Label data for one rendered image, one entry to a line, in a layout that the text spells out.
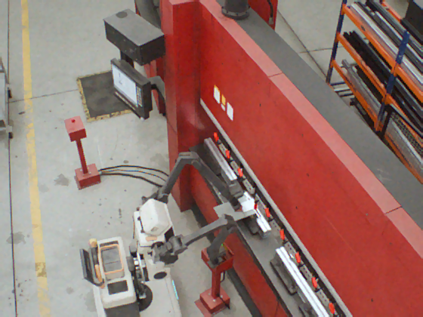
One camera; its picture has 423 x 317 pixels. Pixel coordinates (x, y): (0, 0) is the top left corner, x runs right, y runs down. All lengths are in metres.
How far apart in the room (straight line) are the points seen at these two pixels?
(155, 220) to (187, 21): 1.39
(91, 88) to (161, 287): 3.09
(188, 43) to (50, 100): 3.11
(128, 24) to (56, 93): 2.77
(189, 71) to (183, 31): 0.38
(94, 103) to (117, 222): 1.80
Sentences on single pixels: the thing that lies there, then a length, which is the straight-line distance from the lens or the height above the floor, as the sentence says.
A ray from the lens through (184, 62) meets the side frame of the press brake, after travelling 3.89.
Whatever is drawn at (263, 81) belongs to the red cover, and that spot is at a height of 2.23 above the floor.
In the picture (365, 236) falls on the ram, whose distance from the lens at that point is 2.63.
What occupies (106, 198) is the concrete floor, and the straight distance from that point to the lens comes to 5.32.
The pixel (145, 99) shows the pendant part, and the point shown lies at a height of 1.45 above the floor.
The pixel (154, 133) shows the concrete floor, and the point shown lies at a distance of 5.90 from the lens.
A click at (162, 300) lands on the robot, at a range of 4.31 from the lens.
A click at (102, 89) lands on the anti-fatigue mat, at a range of 6.55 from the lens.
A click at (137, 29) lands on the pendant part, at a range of 3.99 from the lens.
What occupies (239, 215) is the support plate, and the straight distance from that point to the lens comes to 3.88.
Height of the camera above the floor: 4.10
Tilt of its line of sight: 47 degrees down
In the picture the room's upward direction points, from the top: 1 degrees clockwise
